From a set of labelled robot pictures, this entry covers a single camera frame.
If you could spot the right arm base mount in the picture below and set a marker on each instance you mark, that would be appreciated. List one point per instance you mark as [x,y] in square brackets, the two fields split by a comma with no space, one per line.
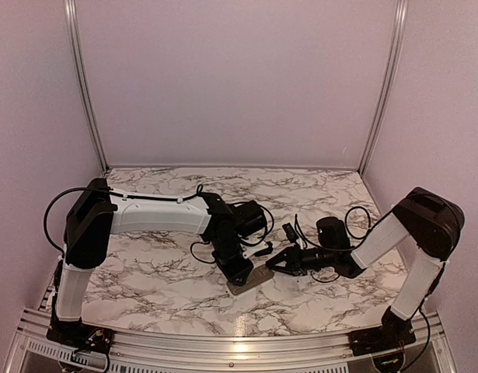
[378,339]

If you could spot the left aluminium frame post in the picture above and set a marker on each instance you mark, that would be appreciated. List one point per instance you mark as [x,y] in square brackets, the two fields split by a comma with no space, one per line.
[81,76]

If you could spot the front aluminium rail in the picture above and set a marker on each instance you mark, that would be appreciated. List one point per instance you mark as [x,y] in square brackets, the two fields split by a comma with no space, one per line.
[135,351]

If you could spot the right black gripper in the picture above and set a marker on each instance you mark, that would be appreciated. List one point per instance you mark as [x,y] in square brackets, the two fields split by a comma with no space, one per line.
[293,261]

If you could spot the grey remote control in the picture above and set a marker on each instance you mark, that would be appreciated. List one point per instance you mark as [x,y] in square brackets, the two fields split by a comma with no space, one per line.
[258,276]

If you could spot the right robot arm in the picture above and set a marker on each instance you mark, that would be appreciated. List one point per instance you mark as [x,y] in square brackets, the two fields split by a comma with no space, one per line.
[432,223]

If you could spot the right aluminium frame post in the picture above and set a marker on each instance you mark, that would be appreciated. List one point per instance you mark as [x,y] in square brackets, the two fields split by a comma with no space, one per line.
[392,64]

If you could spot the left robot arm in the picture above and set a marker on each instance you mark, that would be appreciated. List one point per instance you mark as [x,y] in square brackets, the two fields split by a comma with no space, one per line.
[235,231]

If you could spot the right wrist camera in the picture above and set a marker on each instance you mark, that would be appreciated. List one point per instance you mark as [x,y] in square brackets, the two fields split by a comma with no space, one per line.
[290,232]

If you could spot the aluminium frame post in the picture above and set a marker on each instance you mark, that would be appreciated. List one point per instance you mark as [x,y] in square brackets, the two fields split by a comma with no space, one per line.
[392,64]
[81,76]

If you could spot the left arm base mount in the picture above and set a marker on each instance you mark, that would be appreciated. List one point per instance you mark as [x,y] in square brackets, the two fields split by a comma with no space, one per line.
[81,336]

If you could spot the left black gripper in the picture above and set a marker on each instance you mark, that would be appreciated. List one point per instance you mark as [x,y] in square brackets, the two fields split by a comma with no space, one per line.
[234,273]

